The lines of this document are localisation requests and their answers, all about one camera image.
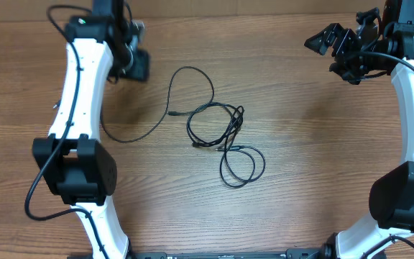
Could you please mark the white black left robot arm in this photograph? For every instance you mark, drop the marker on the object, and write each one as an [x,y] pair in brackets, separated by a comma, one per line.
[102,43]

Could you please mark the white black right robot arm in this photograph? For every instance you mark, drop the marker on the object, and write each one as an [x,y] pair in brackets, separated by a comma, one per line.
[382,45]

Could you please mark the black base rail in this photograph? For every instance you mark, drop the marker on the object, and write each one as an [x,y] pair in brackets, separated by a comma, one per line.
[291,253]

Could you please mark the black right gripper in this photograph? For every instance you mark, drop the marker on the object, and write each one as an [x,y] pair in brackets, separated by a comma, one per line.
[354,76]

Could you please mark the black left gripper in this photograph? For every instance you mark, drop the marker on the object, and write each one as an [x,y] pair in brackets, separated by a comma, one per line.
[141,70]

